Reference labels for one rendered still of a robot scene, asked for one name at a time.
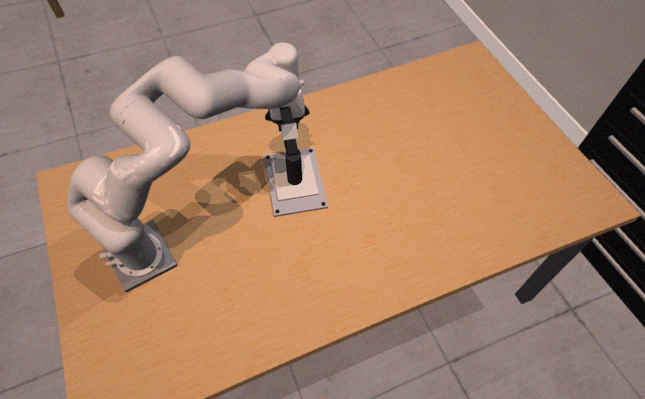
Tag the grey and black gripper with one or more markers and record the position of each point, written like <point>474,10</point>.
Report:
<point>298,109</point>

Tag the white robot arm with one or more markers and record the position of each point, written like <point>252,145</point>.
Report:
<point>121,195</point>

